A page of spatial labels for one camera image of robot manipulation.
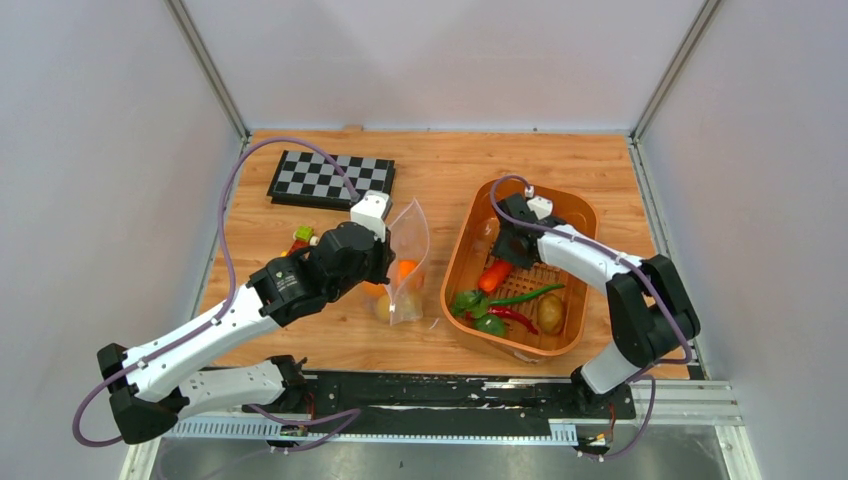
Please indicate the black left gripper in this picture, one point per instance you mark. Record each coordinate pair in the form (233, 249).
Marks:
(385, 252)

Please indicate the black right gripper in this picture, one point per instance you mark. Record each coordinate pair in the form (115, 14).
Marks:
(502, 252)

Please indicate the orange toy carrot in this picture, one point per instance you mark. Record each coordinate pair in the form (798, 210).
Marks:
(494, 276)

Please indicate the orange plastic basket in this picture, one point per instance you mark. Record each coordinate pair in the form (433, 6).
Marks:
(472, 256)

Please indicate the green chili pepper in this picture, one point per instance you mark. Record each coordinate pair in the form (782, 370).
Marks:
(526, 296)

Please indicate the yellow wrinkled round fruit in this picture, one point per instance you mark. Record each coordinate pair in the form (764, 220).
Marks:
(383, 309)

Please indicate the clear zip top bag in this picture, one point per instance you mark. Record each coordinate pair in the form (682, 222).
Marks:
(402, 300)

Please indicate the green leafy toy vegetable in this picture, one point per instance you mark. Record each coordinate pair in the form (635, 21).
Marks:
(473, 302)

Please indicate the red chili pepper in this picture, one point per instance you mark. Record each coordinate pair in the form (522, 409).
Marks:
(504, 312)

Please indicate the brown potato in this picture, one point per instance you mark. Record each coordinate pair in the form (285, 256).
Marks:
(550, 314)

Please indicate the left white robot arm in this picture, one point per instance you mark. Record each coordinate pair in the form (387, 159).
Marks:
(154, 386)

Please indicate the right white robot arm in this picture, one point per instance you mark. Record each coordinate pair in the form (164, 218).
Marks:
(651, 314)

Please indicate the red green toy block car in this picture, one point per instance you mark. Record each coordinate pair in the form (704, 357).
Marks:
(303, 237)

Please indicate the yellow green toy lemon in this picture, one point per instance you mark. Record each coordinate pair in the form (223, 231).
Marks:
(491, 324)

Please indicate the black grey chessboard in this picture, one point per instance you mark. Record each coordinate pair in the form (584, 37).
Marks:
(305, 179)

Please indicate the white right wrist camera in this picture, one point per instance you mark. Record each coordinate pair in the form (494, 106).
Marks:
(541, 207)

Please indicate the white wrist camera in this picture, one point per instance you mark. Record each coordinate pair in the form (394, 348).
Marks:
(371, 212)
(541, 207)

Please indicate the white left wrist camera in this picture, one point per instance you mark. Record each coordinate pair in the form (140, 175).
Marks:
(371, 212)

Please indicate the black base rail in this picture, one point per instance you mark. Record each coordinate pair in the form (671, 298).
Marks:
(435, 405)

